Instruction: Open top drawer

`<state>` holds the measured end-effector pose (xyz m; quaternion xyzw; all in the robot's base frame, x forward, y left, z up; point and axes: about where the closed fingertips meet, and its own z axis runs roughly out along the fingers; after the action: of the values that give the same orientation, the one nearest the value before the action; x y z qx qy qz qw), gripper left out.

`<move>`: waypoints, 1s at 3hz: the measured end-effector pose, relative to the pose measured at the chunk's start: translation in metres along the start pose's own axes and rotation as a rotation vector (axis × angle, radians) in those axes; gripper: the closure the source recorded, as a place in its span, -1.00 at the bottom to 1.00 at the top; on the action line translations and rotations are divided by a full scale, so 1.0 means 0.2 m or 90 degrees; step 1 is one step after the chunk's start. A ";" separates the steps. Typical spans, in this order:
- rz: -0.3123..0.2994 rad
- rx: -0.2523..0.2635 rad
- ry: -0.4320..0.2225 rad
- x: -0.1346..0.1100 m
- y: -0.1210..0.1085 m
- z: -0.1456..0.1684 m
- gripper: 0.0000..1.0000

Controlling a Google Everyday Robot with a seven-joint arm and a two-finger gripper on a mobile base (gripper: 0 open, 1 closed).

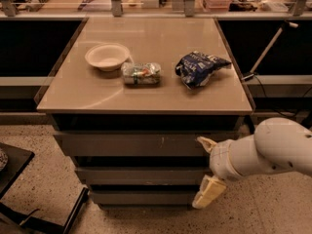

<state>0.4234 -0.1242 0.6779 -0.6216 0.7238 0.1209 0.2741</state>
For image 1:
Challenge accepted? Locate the grey top drawer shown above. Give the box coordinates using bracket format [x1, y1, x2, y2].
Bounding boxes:
[55, 132, 238, 157]

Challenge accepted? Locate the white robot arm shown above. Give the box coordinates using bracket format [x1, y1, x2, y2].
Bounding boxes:
[192, 118, 312, 209]

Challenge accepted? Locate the blue chip bag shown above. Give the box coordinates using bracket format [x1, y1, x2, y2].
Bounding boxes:
[175, 51, 231, 89]

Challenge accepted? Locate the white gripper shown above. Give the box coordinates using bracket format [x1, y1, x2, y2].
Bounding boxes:
[192, 136, 242, 209]

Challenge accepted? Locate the white paper bowl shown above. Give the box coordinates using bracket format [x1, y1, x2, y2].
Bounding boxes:
[85, 43, 131, 71]

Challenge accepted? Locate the black table at left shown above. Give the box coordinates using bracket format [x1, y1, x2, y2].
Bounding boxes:
[0, 143, 35, 199]

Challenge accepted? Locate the purple white book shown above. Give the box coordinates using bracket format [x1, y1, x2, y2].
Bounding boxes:
[77, 0, 112, 11]

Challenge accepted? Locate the crushed green white can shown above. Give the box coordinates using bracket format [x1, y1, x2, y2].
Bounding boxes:
[121, 62, 161, 85]

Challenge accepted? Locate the white rod with cable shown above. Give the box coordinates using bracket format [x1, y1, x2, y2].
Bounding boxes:
[242, 20, 298, 81]

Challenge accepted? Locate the grey drawer cabinet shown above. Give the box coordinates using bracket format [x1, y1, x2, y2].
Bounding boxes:
[34, 16, 256, 212]

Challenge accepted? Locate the black floor base frame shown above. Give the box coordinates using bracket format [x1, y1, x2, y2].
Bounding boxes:
[0, 187, 89, 234]

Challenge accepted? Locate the grey drawer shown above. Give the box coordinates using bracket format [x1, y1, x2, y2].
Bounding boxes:
[90, 191, 195, 206]
[55, 132, 238, 157]
[75, 167, 211, 185]

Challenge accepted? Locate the grey bottom drawer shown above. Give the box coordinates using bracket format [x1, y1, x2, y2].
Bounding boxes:
[90, 191, 195, 206]

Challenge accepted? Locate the grey middle drawer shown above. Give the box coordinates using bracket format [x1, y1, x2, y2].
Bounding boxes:
[75, 167, 211, 185]

